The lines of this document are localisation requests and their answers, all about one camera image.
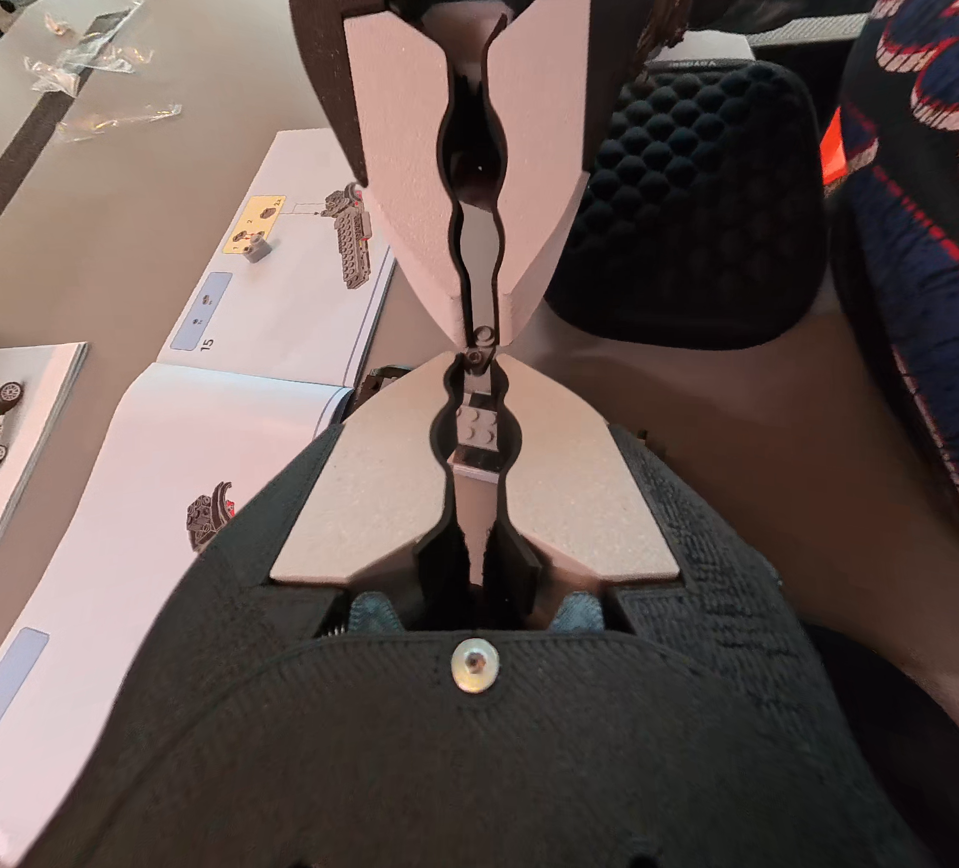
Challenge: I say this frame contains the closed instruction booklet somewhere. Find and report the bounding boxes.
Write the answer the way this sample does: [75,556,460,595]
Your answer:
[0,341,89,539]

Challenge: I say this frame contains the clear plastic bag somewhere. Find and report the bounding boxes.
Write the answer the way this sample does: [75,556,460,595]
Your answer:
[22,0,164,96]
[58,102,183,141]

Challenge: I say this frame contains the orange cone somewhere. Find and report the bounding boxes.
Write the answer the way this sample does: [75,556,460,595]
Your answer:
[820,107,849,189]

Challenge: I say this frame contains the open instruction booklet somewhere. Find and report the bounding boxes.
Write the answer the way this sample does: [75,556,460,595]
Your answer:
[0,128,398,868]

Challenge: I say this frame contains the person's dark trousers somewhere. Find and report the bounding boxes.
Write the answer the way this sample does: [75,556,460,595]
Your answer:
[805,621,959,868]

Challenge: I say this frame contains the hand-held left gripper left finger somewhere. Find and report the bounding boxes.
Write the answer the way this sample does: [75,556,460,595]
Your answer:
[270,351,460,584]

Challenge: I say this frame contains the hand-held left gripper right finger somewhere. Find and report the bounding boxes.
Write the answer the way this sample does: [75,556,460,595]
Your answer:
[487,356,683,580]

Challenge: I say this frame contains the grey lego assembly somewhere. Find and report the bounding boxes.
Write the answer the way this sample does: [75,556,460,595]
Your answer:
[363,325,521,487]

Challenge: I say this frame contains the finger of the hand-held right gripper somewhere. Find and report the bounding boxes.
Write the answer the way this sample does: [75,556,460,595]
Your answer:
[342,8,475,348]
[487,0,594,350]

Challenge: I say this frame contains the black honeycomb cushion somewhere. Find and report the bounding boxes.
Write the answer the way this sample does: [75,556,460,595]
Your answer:
[543,59,829,352]

